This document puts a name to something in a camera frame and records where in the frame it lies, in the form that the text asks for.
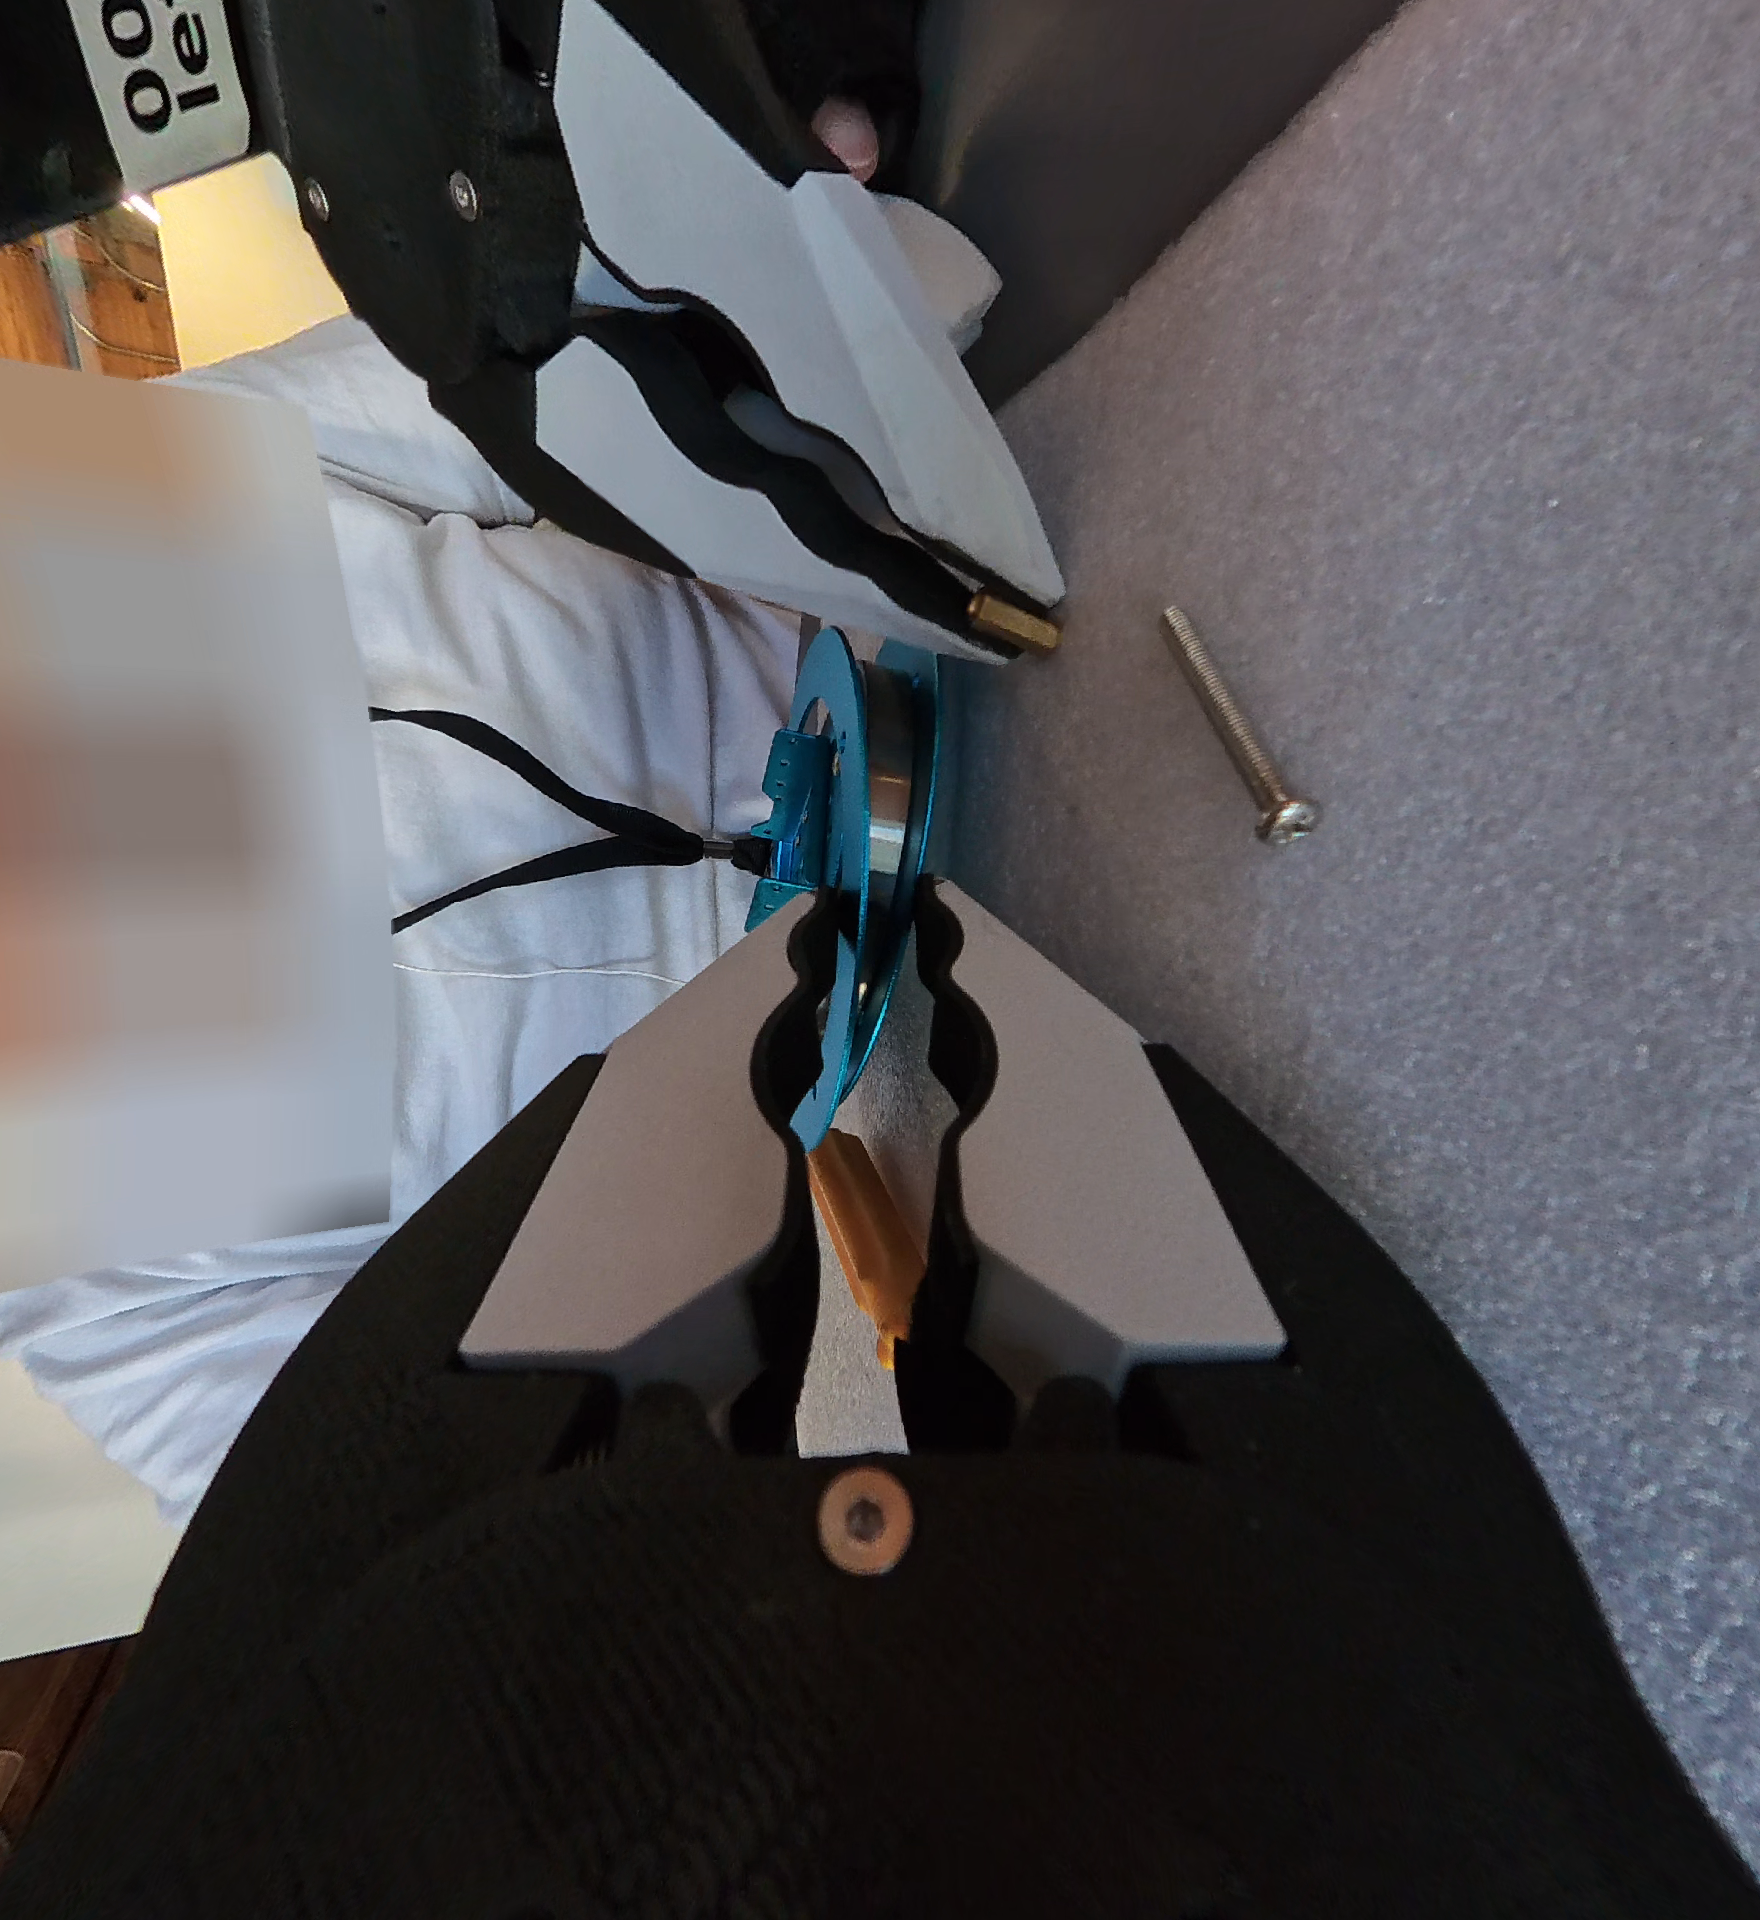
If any blue round metal turntable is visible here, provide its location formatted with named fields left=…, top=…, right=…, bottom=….
left=739, top=624, right=949, bottom=1143

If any yellow handled screwdriver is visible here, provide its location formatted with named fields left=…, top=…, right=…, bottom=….
left=801, top=1132, right=922, bottom=1375

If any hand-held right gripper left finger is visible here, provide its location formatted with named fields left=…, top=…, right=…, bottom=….
left=454, top=896, right=828, bottom=1443

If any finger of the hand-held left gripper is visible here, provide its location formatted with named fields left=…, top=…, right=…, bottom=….
left=539, top=335, right=1016, bottom=669
left=555, top=0, right=1073, bottom=635

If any white foam sheet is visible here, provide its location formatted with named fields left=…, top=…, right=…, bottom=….
left=792, top=0, right=1760, bottom=1803

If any long silver machine screw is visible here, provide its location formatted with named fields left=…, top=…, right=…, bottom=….
left=1157, top=605, right=1326, bottom=848

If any black lanyard strap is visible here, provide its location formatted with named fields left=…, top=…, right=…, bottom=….
left=364, top=703, right=721, bottom=933

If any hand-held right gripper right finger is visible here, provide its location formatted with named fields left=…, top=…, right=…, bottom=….
left=939, top=880, right=1291, bottom=1403

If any brass hex standoff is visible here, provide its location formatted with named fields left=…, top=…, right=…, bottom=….
left=966, top=592, right=1063, bottom=660

